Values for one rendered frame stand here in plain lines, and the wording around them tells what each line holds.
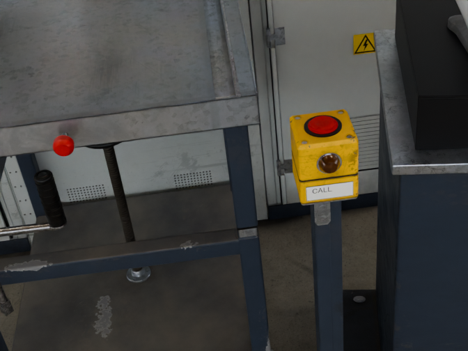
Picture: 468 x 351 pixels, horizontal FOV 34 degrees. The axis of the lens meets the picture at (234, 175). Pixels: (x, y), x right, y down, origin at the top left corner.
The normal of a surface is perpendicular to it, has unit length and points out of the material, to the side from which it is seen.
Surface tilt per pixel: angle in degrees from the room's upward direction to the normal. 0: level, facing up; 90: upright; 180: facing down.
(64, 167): 90
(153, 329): 0
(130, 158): 90
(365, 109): 90
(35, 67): 0
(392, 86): 0
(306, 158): 90
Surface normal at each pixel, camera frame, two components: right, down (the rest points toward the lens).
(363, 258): -0.10, -0.79
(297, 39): 0.08, 0.60
